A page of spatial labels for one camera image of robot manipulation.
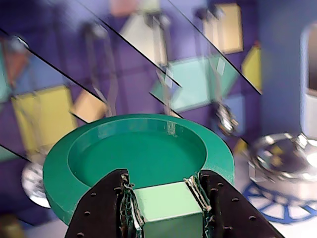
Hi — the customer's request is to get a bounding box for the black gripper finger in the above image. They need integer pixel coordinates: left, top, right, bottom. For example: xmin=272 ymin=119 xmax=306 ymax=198
xmin=184 ymin=170 xmax=283 ymax=238
xmin=64 ymin=168 xmax=145 ymax=238

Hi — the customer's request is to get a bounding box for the steel pot lid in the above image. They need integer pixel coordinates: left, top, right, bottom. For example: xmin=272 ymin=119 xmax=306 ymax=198
xmin=256 ymin=132 xmax=317 ymax=166

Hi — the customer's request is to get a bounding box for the small steel pot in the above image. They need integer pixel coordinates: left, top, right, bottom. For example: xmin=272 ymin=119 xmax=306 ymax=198
xmin=247 ymin=146 xmax=317 ymax=186

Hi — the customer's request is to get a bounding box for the steel perforated skimmer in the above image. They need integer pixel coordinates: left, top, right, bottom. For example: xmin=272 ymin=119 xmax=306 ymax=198
xmin=4 ymin=34 xmax=52 ymax=209

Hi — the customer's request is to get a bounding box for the small steel spoon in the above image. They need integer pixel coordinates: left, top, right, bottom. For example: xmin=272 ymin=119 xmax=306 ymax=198
xmin=197 ymin=6 xmax=240 ymax=138

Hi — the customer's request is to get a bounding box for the steel slotted spatula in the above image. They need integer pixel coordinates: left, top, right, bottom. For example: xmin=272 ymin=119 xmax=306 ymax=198
xmin=80 ymin=21 xmax=118 ymax=119

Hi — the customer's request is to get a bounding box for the blue toy play kitchen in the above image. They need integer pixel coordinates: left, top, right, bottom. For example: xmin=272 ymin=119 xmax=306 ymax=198
xmin=0 ymin=0 xmax=317 ymax=238

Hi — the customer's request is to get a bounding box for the steel ladle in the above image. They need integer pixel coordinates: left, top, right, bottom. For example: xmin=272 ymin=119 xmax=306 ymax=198
xmin=146 ymin=11 xmax=178 ymax=136

